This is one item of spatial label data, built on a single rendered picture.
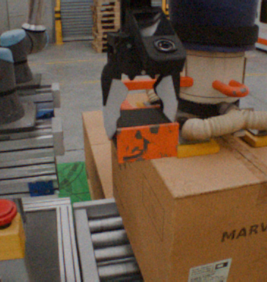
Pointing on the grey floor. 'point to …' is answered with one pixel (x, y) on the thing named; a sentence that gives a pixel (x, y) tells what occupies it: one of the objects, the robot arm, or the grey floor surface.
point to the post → (12, 252)
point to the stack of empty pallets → (104, 22)
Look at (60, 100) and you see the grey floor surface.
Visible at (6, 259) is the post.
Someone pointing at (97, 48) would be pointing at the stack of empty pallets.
